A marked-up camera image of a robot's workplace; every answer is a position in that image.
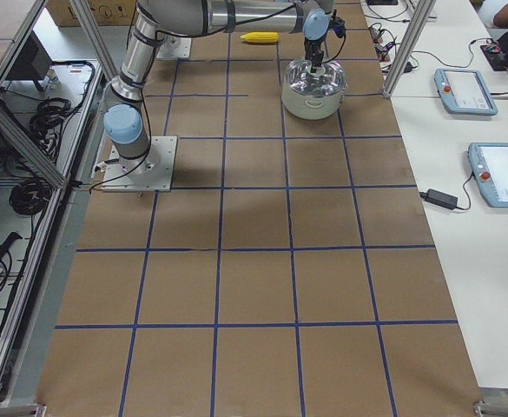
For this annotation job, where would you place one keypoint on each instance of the cardboard box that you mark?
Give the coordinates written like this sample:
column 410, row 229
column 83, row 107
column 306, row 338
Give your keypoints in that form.
column 105, row 12

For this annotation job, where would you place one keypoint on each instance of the far teach pendant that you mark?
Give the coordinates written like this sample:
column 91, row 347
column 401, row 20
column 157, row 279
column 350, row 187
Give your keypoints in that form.
column 464, row 92

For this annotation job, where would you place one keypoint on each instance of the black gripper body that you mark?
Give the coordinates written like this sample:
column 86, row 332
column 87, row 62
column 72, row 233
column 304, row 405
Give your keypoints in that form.
column 311, row 47

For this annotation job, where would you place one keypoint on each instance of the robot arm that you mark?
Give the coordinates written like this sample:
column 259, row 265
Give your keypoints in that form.
column 172, row 90

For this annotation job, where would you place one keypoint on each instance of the glass pot lid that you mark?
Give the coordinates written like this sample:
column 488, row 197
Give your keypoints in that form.
column 327, row 80

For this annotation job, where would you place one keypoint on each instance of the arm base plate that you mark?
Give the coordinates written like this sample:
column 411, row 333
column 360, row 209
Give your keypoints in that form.
column 174, row 48
column 154, row 174

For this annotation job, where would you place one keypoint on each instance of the aluminium frame post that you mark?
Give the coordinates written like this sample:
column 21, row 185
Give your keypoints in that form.
column 408, row 42

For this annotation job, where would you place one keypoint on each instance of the near teach pendant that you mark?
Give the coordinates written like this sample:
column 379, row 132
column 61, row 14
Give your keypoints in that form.
column 489, row 163

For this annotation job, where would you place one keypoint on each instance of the black power adapter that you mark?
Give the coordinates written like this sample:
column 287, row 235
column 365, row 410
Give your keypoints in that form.
column 440, row 199

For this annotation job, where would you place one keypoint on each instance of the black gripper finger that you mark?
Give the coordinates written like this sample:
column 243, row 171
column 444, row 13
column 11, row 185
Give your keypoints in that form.
column 316, row 63

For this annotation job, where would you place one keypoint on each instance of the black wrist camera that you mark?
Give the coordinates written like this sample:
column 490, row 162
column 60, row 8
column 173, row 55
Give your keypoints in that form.
column 338, row 27

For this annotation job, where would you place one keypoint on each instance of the yellow corn cob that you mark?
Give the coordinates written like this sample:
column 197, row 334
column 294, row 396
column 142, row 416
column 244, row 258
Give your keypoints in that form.
column 260, row 37

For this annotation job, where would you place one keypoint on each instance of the teach pendant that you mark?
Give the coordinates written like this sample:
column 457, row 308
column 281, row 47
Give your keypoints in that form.
column 489, row 163
column 464, row 92

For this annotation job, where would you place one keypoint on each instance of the pale green steel pot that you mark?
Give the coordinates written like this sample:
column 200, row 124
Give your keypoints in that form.
column 310, row 107

